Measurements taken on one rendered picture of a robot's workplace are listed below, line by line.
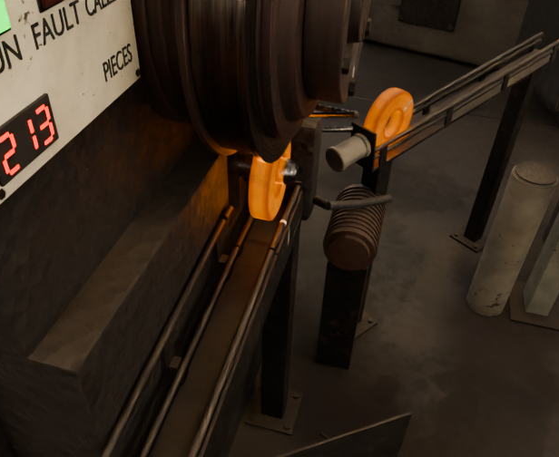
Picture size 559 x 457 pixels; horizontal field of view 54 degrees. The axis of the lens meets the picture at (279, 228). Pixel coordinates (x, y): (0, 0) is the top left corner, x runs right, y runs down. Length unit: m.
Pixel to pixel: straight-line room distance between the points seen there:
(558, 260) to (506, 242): 0.19
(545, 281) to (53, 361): 1.55
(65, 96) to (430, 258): 1.68
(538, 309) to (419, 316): 0.38
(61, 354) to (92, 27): 0.32
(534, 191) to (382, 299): 0.59
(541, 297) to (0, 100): 1.71
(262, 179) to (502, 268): 1.07
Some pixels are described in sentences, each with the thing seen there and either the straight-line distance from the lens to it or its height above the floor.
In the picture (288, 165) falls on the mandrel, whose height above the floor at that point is 0.84.
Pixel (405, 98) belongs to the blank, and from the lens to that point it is 1.34.
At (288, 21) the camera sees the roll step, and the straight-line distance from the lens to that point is 0.63.
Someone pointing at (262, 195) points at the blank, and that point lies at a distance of 0.87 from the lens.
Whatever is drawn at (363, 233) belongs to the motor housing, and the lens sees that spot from 1.28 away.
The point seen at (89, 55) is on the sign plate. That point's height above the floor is 1.12.
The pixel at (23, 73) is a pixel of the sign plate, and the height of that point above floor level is 1.14.
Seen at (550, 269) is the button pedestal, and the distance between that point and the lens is 1.86.
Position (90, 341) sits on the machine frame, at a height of 0.87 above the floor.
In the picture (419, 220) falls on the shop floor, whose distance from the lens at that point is 2.22.
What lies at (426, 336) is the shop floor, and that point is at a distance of 1.80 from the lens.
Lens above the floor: 1.34
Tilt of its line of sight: 40 degrees down
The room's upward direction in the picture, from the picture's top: 2 degrees clockwise
